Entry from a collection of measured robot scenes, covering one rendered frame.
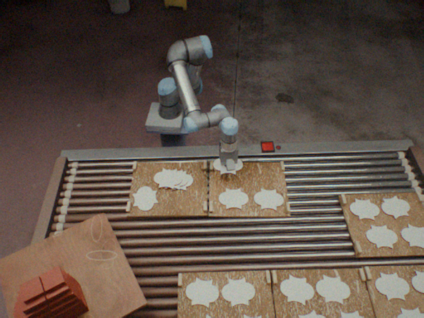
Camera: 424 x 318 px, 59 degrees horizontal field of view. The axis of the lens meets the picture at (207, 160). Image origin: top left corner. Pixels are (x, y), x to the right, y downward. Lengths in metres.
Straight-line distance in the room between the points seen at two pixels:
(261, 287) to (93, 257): 0.75
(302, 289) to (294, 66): 3.07
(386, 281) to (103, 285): 1.23
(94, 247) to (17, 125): 2.50
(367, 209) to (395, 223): 0.14
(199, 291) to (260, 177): 0.70
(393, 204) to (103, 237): 1.44
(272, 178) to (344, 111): 2.05
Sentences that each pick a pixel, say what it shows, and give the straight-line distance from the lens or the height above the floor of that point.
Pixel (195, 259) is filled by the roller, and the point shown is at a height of 0.92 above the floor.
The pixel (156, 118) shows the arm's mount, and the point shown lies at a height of 0.92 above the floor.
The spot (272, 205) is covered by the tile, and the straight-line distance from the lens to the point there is 1.97.
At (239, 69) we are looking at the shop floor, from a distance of 4.32.
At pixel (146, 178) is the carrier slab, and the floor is 0.94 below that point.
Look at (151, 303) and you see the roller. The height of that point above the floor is 0.92.
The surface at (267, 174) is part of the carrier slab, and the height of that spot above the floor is 0.94.
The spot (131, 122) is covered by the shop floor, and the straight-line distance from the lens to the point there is 3.77.
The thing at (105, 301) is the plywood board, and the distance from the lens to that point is 1.69.
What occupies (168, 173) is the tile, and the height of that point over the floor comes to 0.97.
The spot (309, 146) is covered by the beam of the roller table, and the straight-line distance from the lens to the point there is 2.30.
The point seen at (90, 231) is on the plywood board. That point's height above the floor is 1.04.
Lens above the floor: 2.58
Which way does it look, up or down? 50 degrees down
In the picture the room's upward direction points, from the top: 1 degrees counter-clockwise
